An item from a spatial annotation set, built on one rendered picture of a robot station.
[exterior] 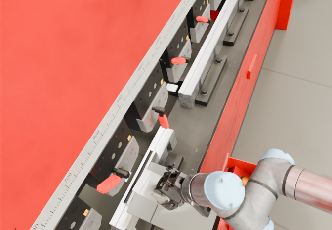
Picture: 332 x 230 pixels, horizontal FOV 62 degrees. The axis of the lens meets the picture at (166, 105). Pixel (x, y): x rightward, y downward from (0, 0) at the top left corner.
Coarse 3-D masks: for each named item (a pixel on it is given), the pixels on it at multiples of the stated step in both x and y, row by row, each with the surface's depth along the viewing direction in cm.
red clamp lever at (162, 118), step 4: (152, 108) 78; (156, 108) 78; (160, 108) 77; (164, 108) 77; (156, 112) 78; (160, 112) 77; (164, 112) 77; (160, 116) 80; (164, 116) 80; (160, 120) 81; (164, 120) 80; (164, 124) 82; (168, 124) 84
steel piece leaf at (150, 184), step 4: (152, 172) 93; (152, 176) 92; (156, 176) 92; (160, 176) 92; (148, 180) 91; (152, 180) 91; (156, 180) 91; (144, 184) 91; (148, 184) 91; (152, 184) 90; (156, 184) 90; (144, 188) 90; (148, 188) 90; (152, 188) 90; (140, 192) 89; (144, 192) 89; (148, 192) 89; (152, 192) 89; (156, 192) 89; (144, 196) 88; (148, 196) 88; (152, 196) 88; (152, 200) 87; (156, 200) 87
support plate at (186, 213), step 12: (156, 168) 94; (132, 204) 88; (144, 204) 87; (156, 204) 86; (144, 216) 85; (156, 216) 84; (168, 216) 84; (180, 216) 83; (192, 216) 83; (168, 228) 82; (180, 228) 81; (192, 228) 81; (204, 228) 80
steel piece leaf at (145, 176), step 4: (144, 172) 93; (148, 172) 93; (144, 176) 93; (148, 176) 92; (140, 180) 92; (144, 180) 92; (136, 184) 91; (140, 184) 91; (136, 188) 90; (140, 188) 90; (136, 192) 90
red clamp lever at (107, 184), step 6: (114, 168) 67; (120, 168) 67; (120, 174) 65; (126, 174) 65; (108, 180) 61; (114, 180) 62; (120, 180) 64; (102, 186) 59; (108, 186) 60; (102, 192) 59
